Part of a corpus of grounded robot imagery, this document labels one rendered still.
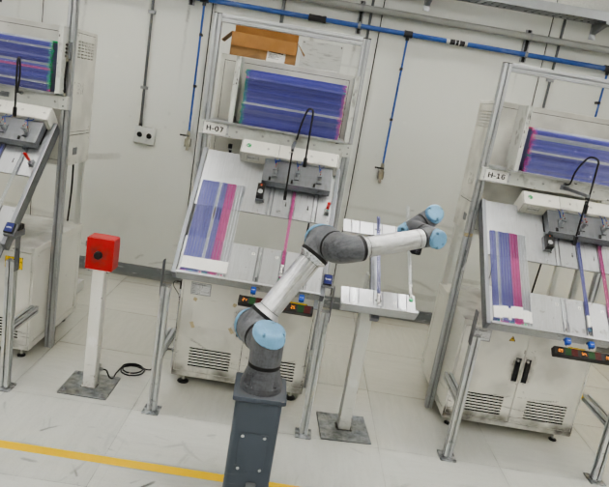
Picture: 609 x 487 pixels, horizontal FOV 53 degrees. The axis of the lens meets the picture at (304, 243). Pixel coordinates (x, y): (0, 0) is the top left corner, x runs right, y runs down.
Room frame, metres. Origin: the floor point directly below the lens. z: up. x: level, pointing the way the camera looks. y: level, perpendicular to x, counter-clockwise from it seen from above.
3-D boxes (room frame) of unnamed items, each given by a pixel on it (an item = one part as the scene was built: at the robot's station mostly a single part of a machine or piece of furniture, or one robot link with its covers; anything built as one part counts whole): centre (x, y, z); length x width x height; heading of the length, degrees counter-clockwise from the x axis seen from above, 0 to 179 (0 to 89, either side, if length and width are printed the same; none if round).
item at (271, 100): (3.14, 0.17, 1.52); 0.51 x 0.13 x 0.27; 91
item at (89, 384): (2.78, 0.95, 0.39); 0.24 x 0.24 x 0.78; 1
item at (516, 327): (3.12, -1.23, 0.65); 1.01 x 0.73 x 1.29; 1
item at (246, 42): (3.44, 0.29, 1.82); 0.68 x 0.30 x 0.20; 91
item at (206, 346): (3.26, 0.24, 0.31); 0.70 x 0.65 x 0.62; 91
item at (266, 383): (2.00, 0.07, 0.60); 0.15 x 0.15 x 0.10
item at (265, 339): (2.00, 0.07, 0.72); 0.13 x 0.12 x 0.14; 29
